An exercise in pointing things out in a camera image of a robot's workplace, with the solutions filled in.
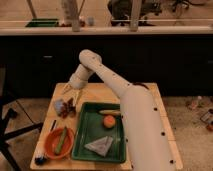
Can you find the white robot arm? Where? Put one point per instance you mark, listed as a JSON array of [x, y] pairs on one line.
[[148, 144]]

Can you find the small dark toy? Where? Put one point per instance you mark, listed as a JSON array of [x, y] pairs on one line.
[[40, 159]]

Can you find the orange plastic bowl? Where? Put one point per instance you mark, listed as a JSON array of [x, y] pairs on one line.
[[52, 140]]

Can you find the green bin in background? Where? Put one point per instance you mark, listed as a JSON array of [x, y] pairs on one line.
[[43, 22]]

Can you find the green plastic tray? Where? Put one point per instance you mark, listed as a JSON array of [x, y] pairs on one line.
[[90, 128]]

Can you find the orange fruit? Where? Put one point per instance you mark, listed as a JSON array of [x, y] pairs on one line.
[[109, 121]]

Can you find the grey triangular cloth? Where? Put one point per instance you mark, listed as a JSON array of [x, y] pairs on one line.
[[100, 146]]

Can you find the yellow corn cob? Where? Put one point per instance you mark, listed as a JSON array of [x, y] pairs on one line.
[[110, 112]]

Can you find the small metal cup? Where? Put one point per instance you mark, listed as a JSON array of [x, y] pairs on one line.
[[71, 112]]

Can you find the dark red bowl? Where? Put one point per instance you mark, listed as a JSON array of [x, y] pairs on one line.
[[141, 84]]

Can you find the black chair base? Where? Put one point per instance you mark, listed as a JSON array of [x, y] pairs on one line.
[[4, 147]]

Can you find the black pen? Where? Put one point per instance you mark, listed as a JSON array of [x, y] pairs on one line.
[[53, 125]]

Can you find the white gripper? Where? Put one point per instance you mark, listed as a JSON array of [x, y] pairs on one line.
[[76, 81]]

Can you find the blue sponge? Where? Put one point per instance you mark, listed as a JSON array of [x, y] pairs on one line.
[[58, 104]]

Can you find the green cucumber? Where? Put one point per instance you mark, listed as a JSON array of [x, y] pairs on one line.
[[61, 141]]

